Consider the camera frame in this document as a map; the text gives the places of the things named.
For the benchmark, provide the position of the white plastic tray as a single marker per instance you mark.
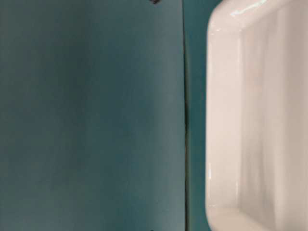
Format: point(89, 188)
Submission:
point(257, 116)

